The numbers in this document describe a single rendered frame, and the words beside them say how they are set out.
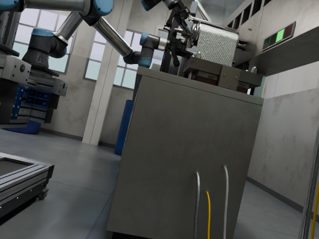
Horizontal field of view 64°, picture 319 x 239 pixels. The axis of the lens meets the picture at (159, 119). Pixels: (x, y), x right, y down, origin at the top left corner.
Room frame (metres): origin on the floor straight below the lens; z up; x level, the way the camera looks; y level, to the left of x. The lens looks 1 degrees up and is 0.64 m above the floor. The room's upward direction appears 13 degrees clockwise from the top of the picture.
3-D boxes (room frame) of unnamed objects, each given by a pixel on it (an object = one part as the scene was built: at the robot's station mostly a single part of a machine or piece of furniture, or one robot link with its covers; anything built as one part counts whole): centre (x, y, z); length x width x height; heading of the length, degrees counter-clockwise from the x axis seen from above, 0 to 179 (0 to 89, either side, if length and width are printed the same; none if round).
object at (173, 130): (2.51, -0.04, 0.43); 2.52 x 0.64 x 0.86; 7
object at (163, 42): (1.49, 0.08, 1.11); 0.08 x 0.05 x 0.08; 7
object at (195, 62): (1.41, -0.28, 1.00); 0.40 x 0.16 x 0.06; 97
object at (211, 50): (1.52, -0.23, 1.12); 0.23 x 0.01 x 0.18; 97
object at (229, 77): (1.32, -0.30, 0.97); 0.10 x 0.03 x 0.11; 97
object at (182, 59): (1.60, -0.05, 1.05); 0.06 x 0.05 x 0.31; 97
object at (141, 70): (2.50, -0.02, 0.88); 2.52 x 0.66 x 0.04; 7
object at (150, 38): (1.48, 0.16, 1.11); 0.11 x 0.08 x 0.09; 97
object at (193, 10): (2.12, -0.06, 1.66); 0.07 x 0.07 x 0.10; 81
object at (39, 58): (1.53, 0.80, 0.87); 0.15 x 0.15 x 0.10
